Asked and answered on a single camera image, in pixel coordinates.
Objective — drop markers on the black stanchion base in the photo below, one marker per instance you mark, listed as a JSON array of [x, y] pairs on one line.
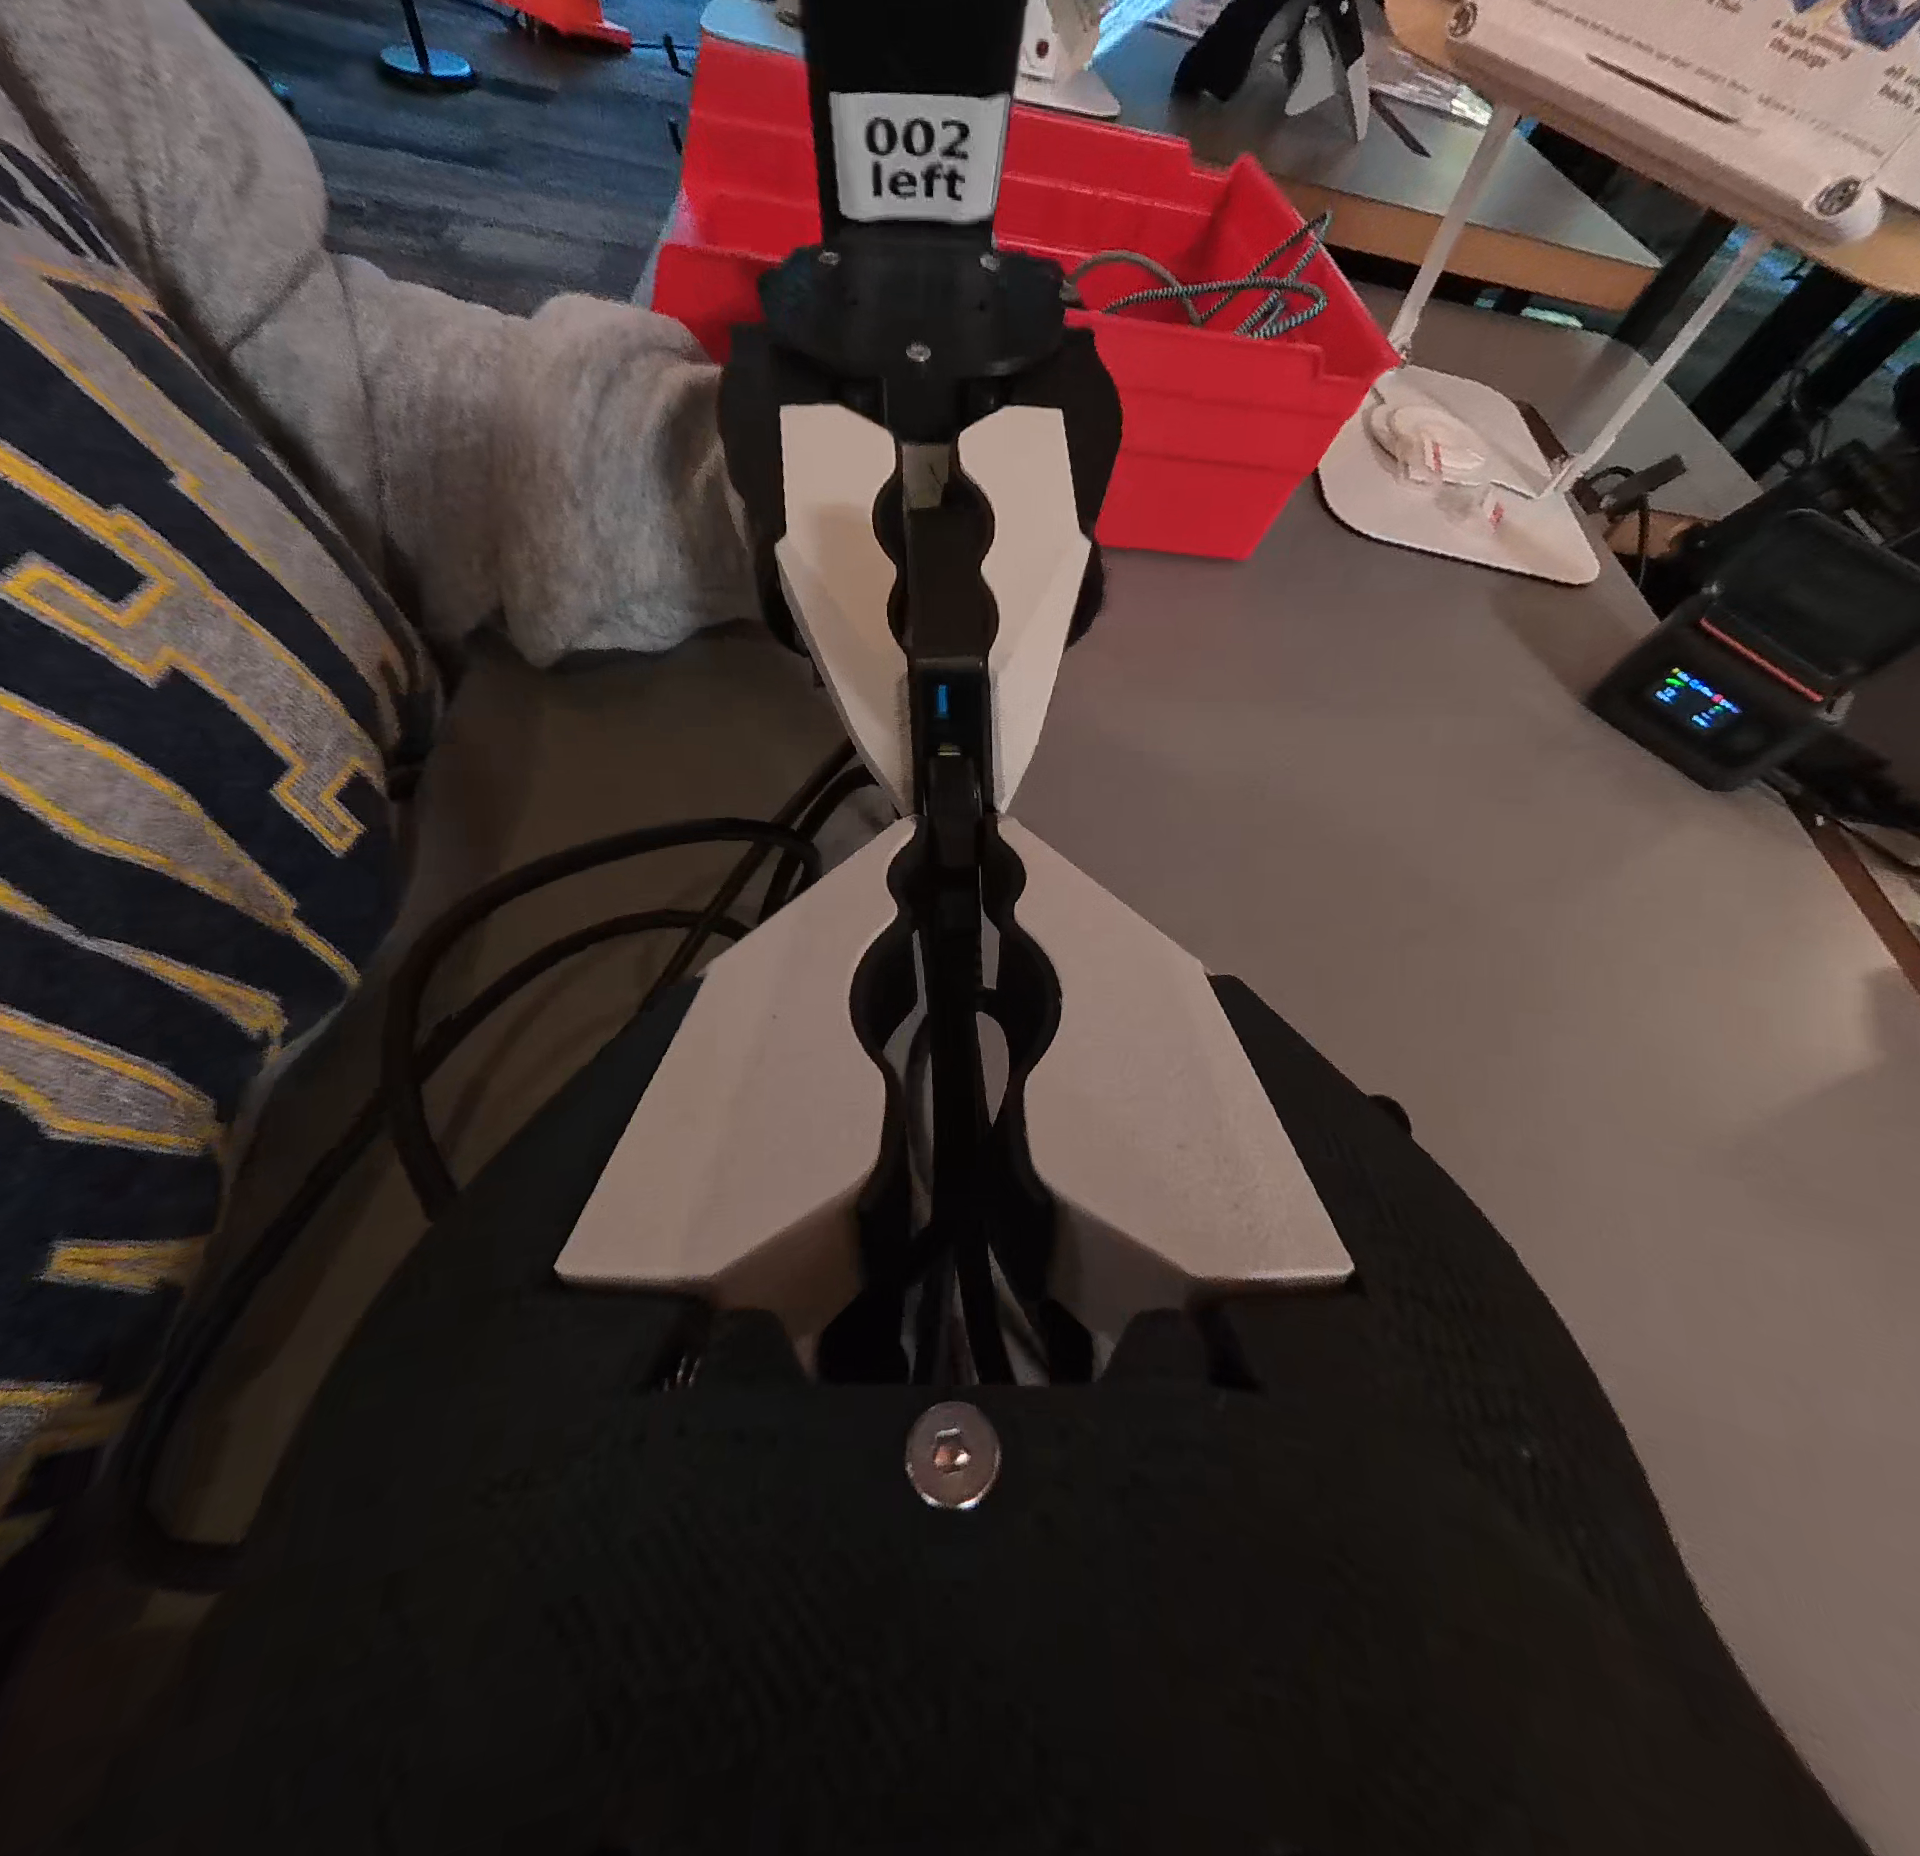
[[427, 70]]

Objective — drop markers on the white plastic bin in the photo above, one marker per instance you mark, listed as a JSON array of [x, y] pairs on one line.
[[601, 747]]

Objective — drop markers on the black power station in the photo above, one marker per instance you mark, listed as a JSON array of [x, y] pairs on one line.
[[1755, 672]]

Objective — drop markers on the black usb hub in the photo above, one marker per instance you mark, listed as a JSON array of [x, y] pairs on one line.
[[939, 596]]

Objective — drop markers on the red plastic bin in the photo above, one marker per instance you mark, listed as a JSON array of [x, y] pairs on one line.
[[1202, 430]]

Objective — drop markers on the wood edged table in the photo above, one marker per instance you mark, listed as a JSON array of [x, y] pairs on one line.
[[1440, 191]]

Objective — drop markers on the white board stand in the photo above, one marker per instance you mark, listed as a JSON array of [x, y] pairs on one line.
[[1501, 537]]

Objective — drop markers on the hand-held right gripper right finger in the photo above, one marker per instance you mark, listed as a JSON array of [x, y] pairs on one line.
[[1184, 1138]]

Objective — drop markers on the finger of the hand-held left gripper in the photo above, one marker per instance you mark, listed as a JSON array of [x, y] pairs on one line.
[[1043, 537], [827, 537]]

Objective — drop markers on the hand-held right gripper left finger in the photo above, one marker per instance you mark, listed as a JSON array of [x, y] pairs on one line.
[[720, 1138]]

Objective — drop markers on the clear tape roll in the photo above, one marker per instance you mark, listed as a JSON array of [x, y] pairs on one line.
[[1423, 438]]

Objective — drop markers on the black and white device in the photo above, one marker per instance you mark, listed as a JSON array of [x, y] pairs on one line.
[[1322, 55]]

